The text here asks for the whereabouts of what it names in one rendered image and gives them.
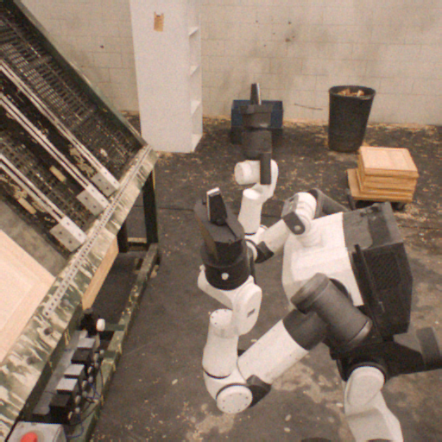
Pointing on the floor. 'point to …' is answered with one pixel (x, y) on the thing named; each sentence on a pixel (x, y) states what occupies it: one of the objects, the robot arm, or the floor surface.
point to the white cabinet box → (168, 72)
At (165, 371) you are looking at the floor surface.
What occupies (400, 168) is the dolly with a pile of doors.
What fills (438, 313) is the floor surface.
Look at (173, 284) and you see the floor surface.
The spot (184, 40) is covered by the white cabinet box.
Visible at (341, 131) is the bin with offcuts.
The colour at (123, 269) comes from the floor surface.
